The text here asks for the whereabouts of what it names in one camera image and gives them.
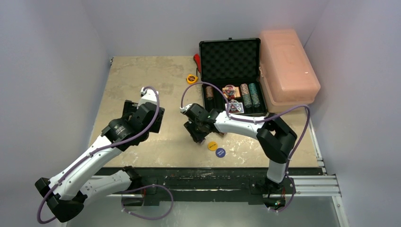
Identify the black poker case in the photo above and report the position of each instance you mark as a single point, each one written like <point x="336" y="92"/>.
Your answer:
<point x="233" y="62"/>

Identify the green poker chip roll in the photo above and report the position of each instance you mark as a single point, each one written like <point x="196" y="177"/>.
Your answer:
<point x="253" y="89"/>

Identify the clear all in triangle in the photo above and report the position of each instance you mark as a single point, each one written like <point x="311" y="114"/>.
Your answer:
<point x="235" y="106"/>

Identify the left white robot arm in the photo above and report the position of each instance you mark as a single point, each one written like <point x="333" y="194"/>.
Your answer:
<point x="66" y="194"/>

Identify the yellow tape measure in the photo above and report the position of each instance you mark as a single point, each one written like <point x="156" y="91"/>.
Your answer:
<point x="191" y="79"/>

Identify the red handled tool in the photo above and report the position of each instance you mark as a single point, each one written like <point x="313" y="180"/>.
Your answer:
<point x="197" y="61"/>

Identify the black table rail frame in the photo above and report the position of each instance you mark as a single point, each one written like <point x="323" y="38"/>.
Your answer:
<point x="150" y="186"/>

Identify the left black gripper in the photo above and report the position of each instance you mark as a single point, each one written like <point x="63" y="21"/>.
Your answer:
<point x="130" y="108"/>

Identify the blue card deck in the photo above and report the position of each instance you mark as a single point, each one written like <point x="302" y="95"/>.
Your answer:
<point x="227" y="108"/>

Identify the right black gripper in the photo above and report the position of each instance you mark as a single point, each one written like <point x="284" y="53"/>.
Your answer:
<point x="196" y="132"/>

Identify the pink plastic storage box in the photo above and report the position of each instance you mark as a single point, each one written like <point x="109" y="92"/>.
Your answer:
<point x="286" y="74"/>

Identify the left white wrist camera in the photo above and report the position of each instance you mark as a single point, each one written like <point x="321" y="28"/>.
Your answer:
<point x="148" y="95"/>

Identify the clear round dealer button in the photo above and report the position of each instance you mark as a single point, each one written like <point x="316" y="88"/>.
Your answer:
<point x="230" y="90"/>

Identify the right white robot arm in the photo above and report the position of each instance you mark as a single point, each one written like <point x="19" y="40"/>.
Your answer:
<point x="275" y="137"/>

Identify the brown poker chip roll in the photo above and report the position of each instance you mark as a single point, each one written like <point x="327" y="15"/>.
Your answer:
<point x="209" y="92"/>

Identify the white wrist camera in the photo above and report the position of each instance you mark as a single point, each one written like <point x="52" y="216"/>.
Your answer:
<point x="148" y="95"/>
<point x="185" y="108"/>

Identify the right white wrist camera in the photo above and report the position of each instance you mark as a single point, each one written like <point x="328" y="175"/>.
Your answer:
<point x="185" y="108"/>

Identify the blue small blind button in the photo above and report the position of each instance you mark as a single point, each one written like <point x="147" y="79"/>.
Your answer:
<point x="220" y="152"/>

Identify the yellow big blind button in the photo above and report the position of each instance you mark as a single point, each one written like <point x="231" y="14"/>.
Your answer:
<point x="212" y="146"/>

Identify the pink poker chip roll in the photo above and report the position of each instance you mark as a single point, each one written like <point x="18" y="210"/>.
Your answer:
<point x="244" y="90"/>

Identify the dark green chip roll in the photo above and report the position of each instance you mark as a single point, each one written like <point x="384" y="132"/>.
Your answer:
<point x="255" y="100"/>

